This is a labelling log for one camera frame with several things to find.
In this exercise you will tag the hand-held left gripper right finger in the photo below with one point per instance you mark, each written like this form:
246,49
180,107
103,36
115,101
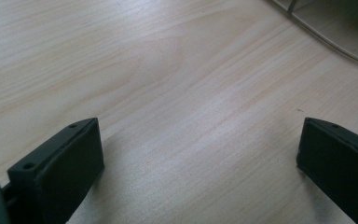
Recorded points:
341,168

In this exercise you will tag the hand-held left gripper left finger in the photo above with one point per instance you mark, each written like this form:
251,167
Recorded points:
59,174

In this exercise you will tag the white storage box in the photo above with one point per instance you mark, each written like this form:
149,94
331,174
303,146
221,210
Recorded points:
335,28

